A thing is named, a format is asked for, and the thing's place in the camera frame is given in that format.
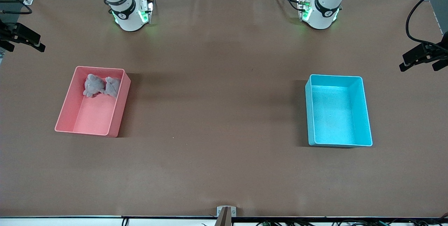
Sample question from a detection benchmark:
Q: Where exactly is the grey plush toy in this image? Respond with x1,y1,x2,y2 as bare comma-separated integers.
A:
104,77,121,98
83,74,106,98

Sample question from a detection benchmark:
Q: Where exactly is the pink plastic box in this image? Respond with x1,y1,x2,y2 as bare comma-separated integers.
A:
55,66,131,138

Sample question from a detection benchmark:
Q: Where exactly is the blue plastic box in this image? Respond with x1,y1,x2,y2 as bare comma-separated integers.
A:
305,74,373,147

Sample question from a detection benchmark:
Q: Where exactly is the brown table cover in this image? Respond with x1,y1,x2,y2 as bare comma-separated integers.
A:
0,0,448,218

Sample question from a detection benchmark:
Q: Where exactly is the grey metal bracket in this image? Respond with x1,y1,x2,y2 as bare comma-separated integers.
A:
216,206,237,217

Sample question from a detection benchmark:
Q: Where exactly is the brown post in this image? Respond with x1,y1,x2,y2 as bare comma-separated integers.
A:
214,207,232,226

